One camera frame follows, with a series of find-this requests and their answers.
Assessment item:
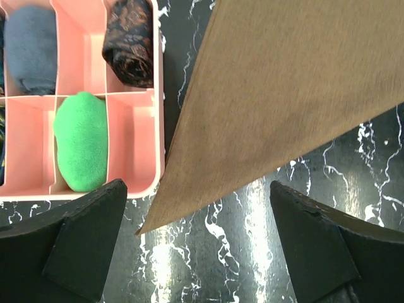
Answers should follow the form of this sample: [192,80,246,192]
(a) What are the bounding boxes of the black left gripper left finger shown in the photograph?
[1,179,128,302]

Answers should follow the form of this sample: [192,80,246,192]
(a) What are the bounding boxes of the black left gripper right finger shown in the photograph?
[270,181,403,302]

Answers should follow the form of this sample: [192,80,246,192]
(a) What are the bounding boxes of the brown fabric napkin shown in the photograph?
[140,1,403,234]

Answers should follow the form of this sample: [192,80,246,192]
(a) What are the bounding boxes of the black yellow patterned roll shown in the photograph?
[0,105,6,186]

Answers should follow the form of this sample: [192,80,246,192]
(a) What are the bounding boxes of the black multicolour patterned roll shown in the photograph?
[0,16,4,96]

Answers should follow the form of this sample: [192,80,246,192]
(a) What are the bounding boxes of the green rolled cloth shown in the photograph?
[53,92,108,193]

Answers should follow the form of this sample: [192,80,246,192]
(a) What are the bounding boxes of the dark paisley rolled cloth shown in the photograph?
[102,1,153,88]

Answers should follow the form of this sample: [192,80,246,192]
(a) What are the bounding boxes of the grey-blue rolled cloth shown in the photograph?
[4,5,57,95]

